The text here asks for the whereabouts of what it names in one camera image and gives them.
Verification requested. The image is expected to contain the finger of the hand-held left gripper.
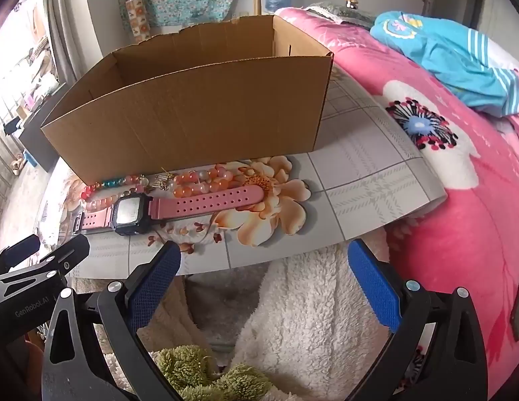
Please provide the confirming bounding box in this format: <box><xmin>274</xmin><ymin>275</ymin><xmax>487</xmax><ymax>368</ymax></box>
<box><xmin>0</xmin><ymin>234</ymin><xmax>40</xmax><ymax>277</ymax></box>
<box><xmin>0</xmin><ymin>234</ymin><xmax>91</xmax><ymax>291</ymax></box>

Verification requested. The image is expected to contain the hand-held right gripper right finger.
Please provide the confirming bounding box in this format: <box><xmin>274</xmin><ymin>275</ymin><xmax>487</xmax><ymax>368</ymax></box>
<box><xmin>346</xmin><ymin>238</ymin><xmax>489</xmax><ymax>401</ymax></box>

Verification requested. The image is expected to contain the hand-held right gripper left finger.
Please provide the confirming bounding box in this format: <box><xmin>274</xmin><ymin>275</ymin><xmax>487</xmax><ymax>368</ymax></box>
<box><xmin>41</xmin><ymin>240</ymin><xmax>185</xmax><ymax>401</ymax></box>

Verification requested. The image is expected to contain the multicolour bead bracelet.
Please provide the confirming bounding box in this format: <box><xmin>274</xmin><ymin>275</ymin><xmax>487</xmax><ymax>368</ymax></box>
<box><xmin>81</xmin><ymin>174</ymin><xmax>150</xmax><ymax>212</ymax></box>

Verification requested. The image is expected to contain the pink digital watch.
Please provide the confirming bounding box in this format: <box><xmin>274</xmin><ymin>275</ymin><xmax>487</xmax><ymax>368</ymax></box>
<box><xmin>72</xmin><ymin>186</ymin><xmax>264</xmax><ymax>237</ymax></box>

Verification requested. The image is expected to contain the orange bead bracelet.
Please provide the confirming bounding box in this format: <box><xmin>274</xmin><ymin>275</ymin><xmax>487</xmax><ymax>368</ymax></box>
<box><xmin>172</xmin><ymin>166</ymin><xmax>252</xmax><ymax>198</ymax></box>

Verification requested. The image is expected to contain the brown cardboard box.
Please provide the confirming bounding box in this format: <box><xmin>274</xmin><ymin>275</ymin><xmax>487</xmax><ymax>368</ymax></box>
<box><xmin>40</xmin><ymin>14</ymin><xmax>334</xmax><ymax>185</ymax></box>

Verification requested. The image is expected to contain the person's left forearm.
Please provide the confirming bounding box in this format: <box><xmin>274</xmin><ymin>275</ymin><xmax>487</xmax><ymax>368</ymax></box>
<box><xmin>6</xmin><ymin>332</ymin><xmax>47</xmax><ymax>401</ymax></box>

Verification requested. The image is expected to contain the white fleece blanket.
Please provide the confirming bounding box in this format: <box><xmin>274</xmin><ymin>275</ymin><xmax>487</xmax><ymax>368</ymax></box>
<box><xmin>67</xmin><ymin>240</ymin><xmax>394</xmax><ymax>401</ymax></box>

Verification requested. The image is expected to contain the green plush cloth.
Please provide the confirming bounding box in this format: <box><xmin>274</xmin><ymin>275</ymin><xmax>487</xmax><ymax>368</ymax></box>
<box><xmin>153</xmin><ymin>345</ymin><xmax>273</xmax><ymax>401</ymax></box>

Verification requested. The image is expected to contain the window grille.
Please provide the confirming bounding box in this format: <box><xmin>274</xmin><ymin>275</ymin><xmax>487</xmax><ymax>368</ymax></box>
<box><xmin>0</xmin><ymin>8</ymin><xmax>55</xmax><ymax>201</ymax></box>

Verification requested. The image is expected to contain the dark cabinet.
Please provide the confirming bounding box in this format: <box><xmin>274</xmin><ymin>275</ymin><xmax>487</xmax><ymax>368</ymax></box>
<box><xmin>18</xmin><ymin>84</ymin><xmax>78</xmax><ymax>173</ymax></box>

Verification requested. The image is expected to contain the pink floral blanket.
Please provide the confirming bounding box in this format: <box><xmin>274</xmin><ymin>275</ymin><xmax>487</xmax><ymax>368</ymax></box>
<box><xmin>276</xmin><ymin>6</ymin><xmax>519</xmax><ymax>401</ymax></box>

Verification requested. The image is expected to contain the plaid floral tablecloth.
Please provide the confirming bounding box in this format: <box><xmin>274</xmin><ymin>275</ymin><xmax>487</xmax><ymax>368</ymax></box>
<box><xmin>36</xmin><ymin>67</ymin><xmax>448</xmax><ymax>278</ymax></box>

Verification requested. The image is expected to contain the grey curtain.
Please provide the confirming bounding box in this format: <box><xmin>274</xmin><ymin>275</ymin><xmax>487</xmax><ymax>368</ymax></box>
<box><xmin>41</xmin><ymin>0</ymin><xmax>87</xmax><ymax>88</ymax></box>

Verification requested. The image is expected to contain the blue striped garment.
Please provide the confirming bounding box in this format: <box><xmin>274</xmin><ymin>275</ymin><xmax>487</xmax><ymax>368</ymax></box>
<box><xmin>370</xmin><ymin>10</ymin><xmax>519</xmax><ymax>117</ymax></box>

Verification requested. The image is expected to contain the patterned fabric box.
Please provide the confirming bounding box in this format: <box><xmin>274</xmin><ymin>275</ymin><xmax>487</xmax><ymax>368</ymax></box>
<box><xmin>125</xmin><ymin>0</ymin><xmax>150</xmax><ymax>43</ymax></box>

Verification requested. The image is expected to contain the grey lace cloth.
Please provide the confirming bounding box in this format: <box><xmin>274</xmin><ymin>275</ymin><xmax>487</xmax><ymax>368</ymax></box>
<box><xmin>305</xmin><ymin>2</ymin><xmax>375</xmax><ymax>26</ymax></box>

